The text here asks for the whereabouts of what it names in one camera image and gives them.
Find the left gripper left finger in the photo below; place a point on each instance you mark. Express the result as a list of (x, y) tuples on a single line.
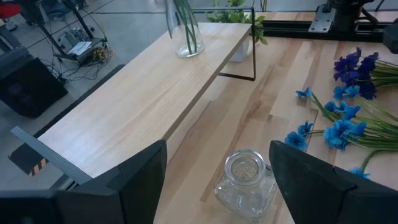
[(136, 193)]

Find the white paper sheet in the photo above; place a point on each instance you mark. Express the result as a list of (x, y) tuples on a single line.
[(79, 48)]

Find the short cut-glass vase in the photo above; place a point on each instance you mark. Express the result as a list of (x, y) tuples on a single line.
[(245, 169)]

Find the black equipment case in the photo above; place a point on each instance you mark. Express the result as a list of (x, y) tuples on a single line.
[(28, 90)]

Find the red chair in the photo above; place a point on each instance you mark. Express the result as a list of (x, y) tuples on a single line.
[(9, 9)]

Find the green plant in white pot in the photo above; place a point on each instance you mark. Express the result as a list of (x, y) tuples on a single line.
[(234, 17)]

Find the black hazard-striped floor mat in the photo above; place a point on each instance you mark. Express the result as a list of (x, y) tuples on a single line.
[(21, 158)]

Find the black equipment stand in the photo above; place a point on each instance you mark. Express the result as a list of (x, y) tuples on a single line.
[(79, 18)]

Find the tall smooth glass vase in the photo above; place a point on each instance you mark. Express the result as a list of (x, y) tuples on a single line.
[(189, 51)]

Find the dark red artificial tulip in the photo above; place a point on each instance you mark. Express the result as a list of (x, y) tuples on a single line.
[(193, 28)]

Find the orange artificial tulip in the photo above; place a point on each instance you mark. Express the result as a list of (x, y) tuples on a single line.
[(186, 28)]

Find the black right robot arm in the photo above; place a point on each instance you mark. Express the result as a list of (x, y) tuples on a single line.
[(345, 12)]

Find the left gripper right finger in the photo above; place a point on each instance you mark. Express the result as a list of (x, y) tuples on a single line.
[(311, 193)]

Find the purple artificial flower bunch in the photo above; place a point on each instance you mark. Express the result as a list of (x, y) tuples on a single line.
[(351, 70)]

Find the black aluminium table frame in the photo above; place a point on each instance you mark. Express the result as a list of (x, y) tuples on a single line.
[(295, 31)]

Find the wooden shelf with black legs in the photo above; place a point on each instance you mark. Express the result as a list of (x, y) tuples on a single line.
[(140, 93)]

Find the blue artificial flower bunch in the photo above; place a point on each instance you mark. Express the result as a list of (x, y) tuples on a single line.
[(339, 133)]

